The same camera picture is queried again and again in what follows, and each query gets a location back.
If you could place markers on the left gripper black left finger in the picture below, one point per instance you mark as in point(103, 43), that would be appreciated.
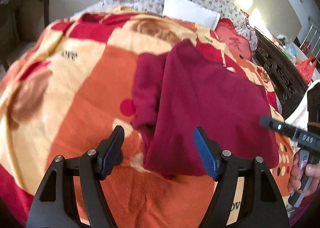
point(54, 204)

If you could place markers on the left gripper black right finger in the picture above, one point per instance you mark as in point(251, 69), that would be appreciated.
point(246, 194)

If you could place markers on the dark red garment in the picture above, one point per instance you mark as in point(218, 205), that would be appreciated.
point(176, 92)

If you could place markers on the white upholstered floral chair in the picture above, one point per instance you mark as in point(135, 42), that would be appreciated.
point(300, 117)

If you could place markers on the dark carved wooden headboard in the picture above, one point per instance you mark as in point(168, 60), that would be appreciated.
point(288, 84)

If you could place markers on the red plastic bag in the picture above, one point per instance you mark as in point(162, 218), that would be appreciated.
point(306, 68)

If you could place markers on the metal stair railing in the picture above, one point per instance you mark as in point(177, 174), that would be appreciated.
point(310, 44)

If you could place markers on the red heart-shaped cushion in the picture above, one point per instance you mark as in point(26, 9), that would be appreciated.
point(234, 41)

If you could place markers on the dark wooden side table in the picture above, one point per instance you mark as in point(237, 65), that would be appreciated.
point(22, 21)

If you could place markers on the white pillow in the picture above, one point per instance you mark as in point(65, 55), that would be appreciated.
point(186, 10)

